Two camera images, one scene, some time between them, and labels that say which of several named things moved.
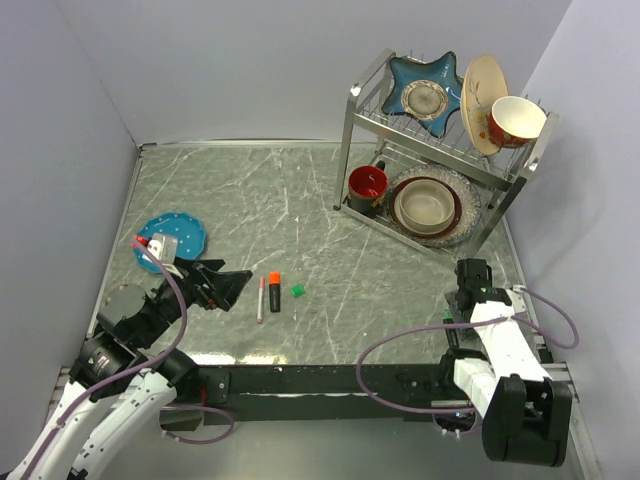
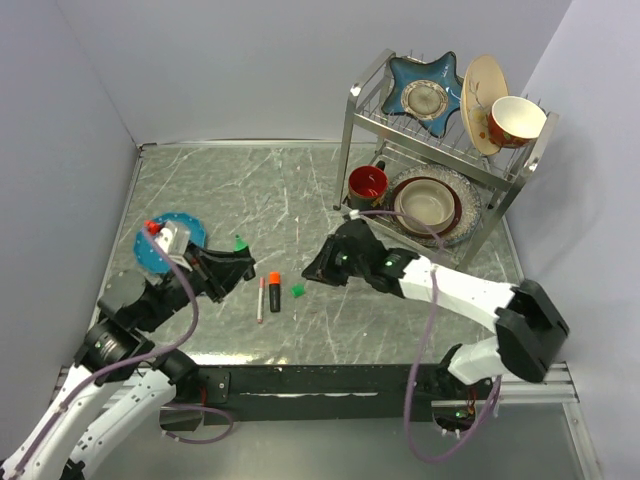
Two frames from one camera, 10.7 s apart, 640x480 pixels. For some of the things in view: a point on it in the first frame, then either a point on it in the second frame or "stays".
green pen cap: (297, 290) stays
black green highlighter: (448, 317) -> (241, 247)
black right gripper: (473, 288) -> (333, 262)
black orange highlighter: (274, 292) stays
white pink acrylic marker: (260, 299) stays
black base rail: (318, 392) stays
